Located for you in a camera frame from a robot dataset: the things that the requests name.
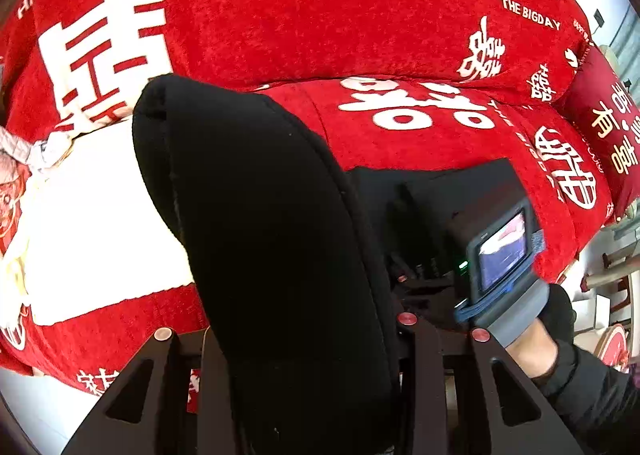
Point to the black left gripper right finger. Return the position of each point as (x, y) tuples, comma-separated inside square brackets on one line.
[(460, 393)]

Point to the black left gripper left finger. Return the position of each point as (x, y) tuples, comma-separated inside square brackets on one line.
[(173, 397)]

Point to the black pants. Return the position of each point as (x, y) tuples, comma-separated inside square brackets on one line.
[(286, 263)]

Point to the black sleeved right forearm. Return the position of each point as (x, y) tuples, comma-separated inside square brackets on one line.
[(598, 404)]

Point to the black gloved right hand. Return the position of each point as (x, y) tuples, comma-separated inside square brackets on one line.
[(536, 349)]

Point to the round red decorative stool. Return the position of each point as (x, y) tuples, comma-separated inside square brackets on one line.
[(612, 350)]

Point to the white cloth mat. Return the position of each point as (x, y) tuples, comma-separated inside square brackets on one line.
[(88, 236)]

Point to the dark red embroidered cushion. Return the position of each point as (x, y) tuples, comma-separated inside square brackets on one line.
[(601, 110)]

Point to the red wedding sofa cover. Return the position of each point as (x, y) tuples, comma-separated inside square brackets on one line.
[(415, 84)]

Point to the red patterned cushion at left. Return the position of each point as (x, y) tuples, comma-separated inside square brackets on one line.
[(14, 176)]

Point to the grey crumpled garment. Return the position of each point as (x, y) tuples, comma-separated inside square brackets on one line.
[(38, 156)]

